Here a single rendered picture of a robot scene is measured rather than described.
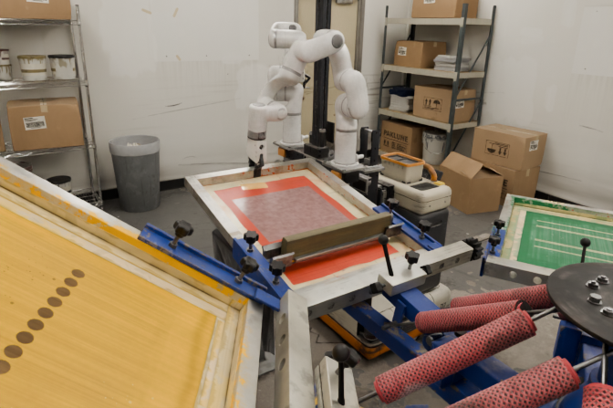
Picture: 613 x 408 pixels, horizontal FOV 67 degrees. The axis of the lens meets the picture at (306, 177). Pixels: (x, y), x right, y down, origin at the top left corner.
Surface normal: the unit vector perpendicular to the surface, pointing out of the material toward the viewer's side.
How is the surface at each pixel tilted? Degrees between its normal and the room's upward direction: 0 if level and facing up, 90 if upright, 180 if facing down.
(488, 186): 90
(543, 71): 90
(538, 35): 90
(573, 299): 0
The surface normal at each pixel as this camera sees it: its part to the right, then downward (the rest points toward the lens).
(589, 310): 0.03, -0.95
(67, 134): 0.51, 0.29
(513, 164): -0.80, 0.18
